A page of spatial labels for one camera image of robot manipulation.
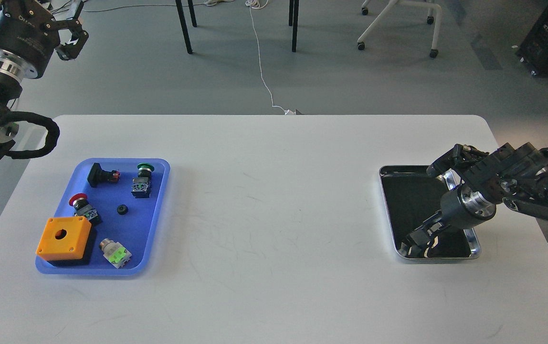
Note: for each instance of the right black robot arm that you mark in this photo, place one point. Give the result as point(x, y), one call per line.
point(515, 177)

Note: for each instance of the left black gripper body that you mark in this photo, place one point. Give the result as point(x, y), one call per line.
point(22, 34)

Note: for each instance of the red mushroom push button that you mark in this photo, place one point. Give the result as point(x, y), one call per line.
point(83, 208)

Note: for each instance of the silver metal tray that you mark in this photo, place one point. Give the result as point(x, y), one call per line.
point(411, 196)

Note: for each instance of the black table leg left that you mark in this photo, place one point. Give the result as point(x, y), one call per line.
point(183, 22)

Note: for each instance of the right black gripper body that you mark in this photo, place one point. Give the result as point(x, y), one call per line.
point(464, 208)

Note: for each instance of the small black gear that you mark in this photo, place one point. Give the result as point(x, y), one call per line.
point(122, 209)

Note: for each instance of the green illuminated push button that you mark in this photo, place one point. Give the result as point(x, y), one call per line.
point(115, 253)

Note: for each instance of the black table leg right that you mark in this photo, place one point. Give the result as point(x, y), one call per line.
point(293, 16)

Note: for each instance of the black table leg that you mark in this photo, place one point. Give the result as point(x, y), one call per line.
point(293, 16)
point(183, 22)

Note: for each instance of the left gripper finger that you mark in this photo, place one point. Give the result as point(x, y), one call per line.
point(70, 50)
point(23, 9)

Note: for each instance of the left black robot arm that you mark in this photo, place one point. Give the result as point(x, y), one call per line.
point(12, 72)

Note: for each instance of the orange button enclosure box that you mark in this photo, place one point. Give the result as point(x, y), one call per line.
point(64, 239)

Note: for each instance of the black selector switch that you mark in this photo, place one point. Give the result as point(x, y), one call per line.
point(97, 175)

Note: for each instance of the blue plastic tray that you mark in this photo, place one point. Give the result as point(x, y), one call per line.
point(134, 230)

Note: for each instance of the green push button switch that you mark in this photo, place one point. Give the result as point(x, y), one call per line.
point(141, 183)

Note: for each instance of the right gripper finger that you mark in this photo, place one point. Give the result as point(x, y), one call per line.
point(444, 247)
point(417, 242)

